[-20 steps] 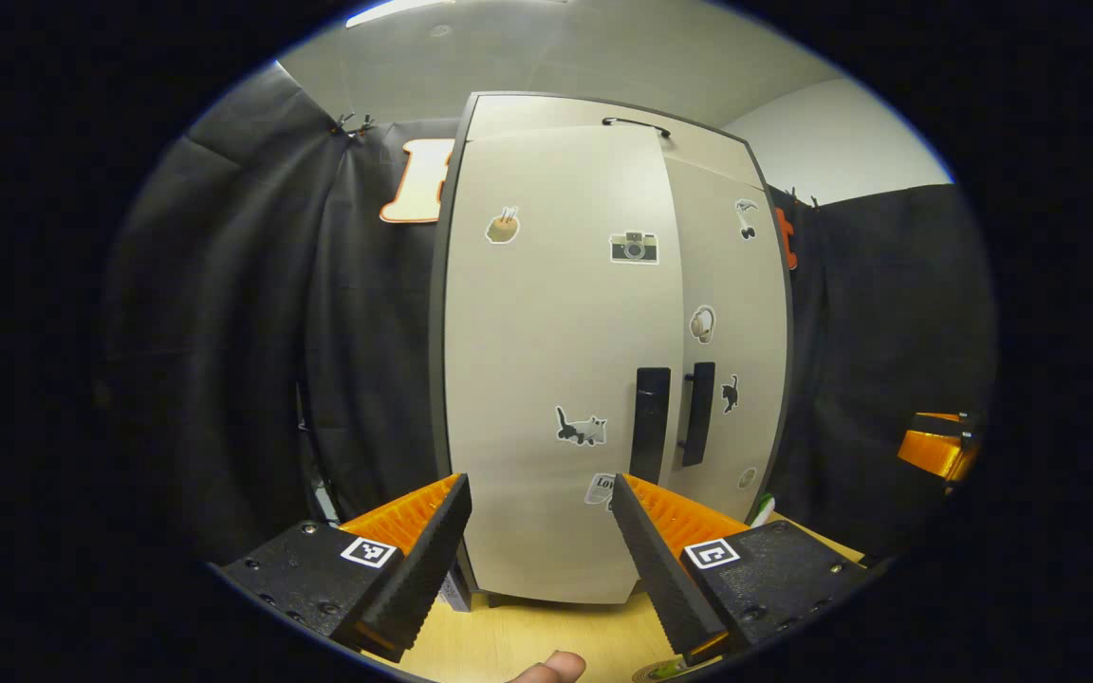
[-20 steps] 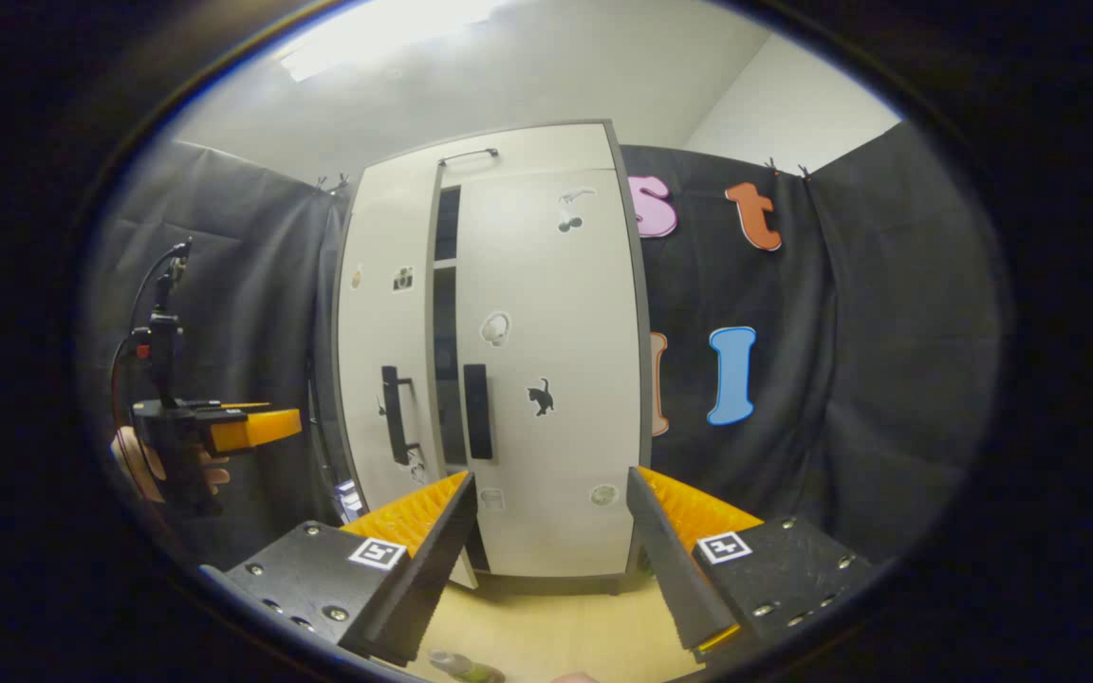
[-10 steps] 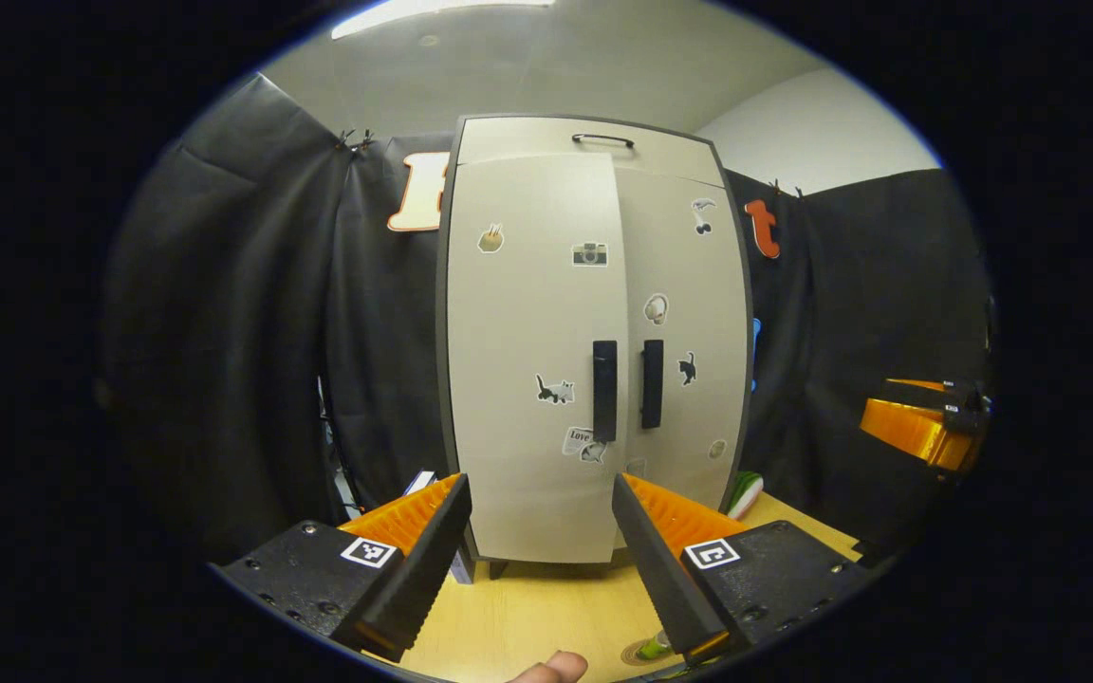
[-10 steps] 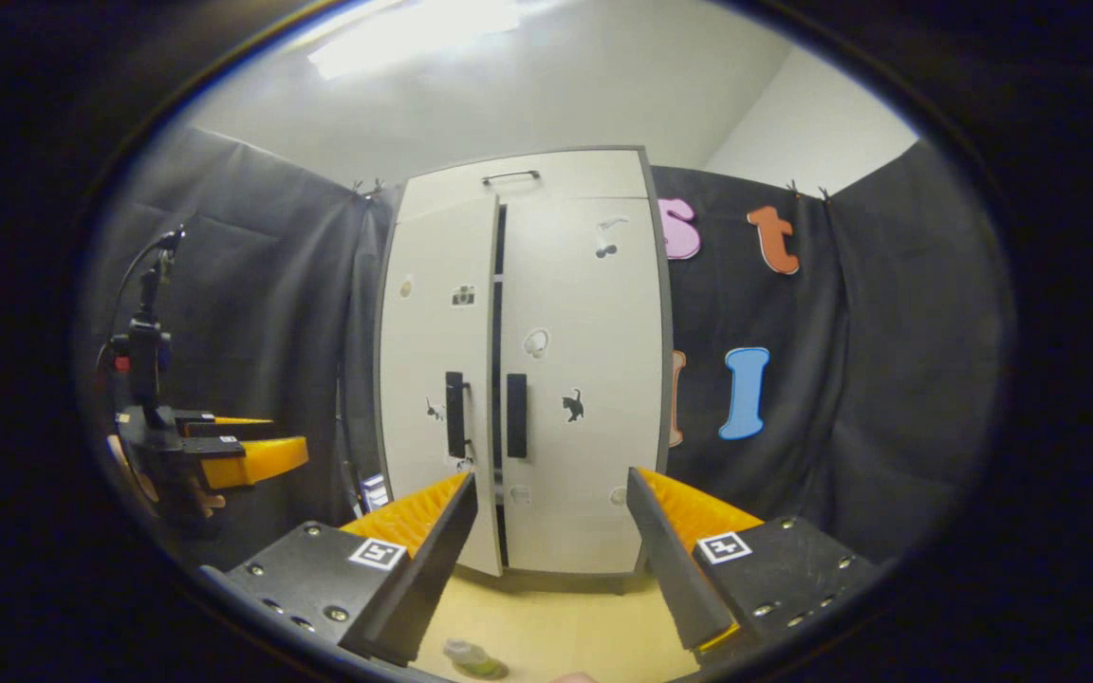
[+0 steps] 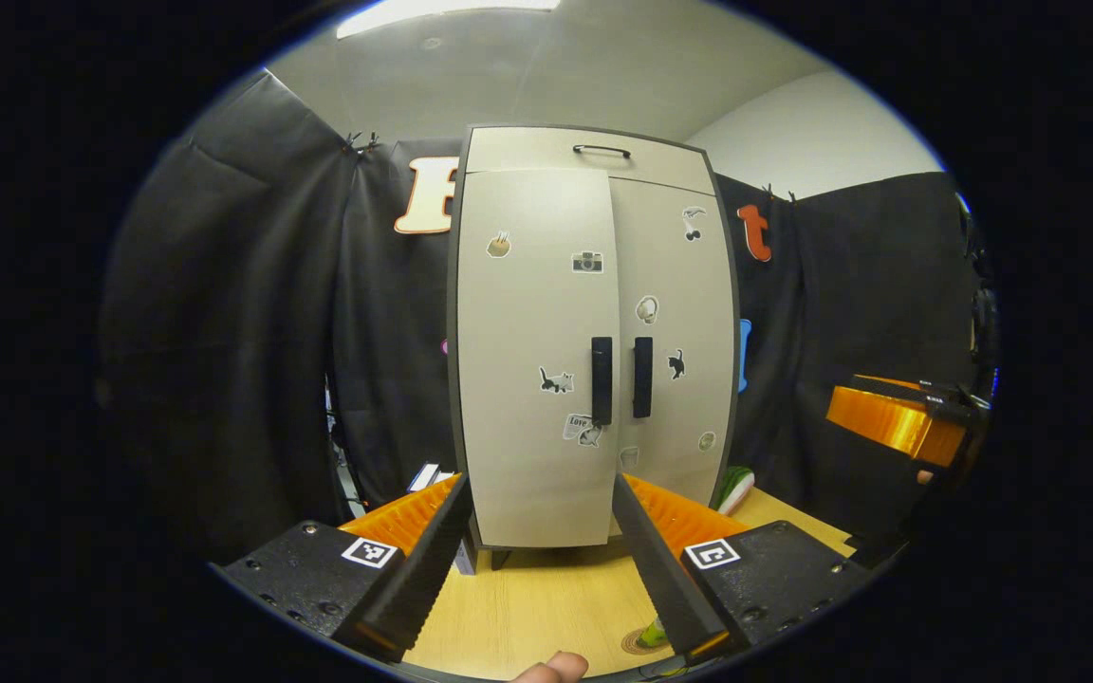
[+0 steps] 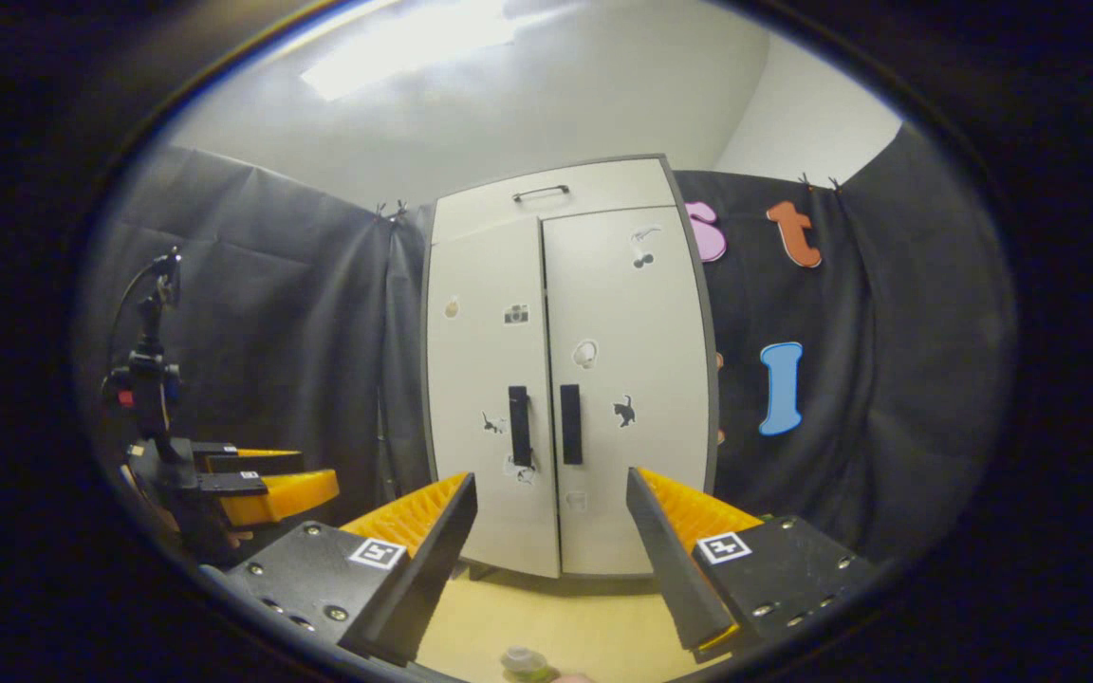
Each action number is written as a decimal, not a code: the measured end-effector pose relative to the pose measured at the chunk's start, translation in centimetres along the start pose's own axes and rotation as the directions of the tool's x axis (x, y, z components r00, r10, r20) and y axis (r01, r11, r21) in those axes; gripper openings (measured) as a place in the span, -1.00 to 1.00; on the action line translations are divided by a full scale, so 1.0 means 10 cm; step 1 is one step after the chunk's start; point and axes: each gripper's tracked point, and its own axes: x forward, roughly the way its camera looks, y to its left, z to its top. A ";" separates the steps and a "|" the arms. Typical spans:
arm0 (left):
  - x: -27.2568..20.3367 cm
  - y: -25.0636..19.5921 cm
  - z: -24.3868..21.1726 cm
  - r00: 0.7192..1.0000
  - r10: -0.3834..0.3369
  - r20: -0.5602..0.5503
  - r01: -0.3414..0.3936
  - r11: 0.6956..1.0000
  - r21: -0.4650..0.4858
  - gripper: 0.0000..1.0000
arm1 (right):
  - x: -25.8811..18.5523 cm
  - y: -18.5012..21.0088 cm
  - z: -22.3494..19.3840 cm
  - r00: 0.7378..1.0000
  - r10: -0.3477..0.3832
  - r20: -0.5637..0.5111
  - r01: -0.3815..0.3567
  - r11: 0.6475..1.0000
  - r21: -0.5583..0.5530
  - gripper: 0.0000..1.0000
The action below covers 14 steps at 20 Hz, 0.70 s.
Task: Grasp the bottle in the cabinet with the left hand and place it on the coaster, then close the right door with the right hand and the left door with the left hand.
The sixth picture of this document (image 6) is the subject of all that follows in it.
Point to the grey white cabinet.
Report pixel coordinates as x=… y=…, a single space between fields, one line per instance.
x=713 y=398

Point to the green label plastic bottle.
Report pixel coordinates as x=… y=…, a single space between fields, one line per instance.
x=526 y=662

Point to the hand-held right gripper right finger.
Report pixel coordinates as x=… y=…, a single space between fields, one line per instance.
x=670 y=579

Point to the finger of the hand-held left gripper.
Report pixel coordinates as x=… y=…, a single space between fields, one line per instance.
x=252 y=462
x=281 y=498

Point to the white cabinet door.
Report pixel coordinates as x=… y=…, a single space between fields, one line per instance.
x=641 y=323
x=480 y=360

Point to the white cabinet drawer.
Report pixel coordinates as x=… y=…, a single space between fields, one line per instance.
x=546 y=213

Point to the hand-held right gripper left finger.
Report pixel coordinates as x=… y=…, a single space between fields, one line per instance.
x=428 y=579

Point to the ceiling light panel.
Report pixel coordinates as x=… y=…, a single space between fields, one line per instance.
x=404 y=47

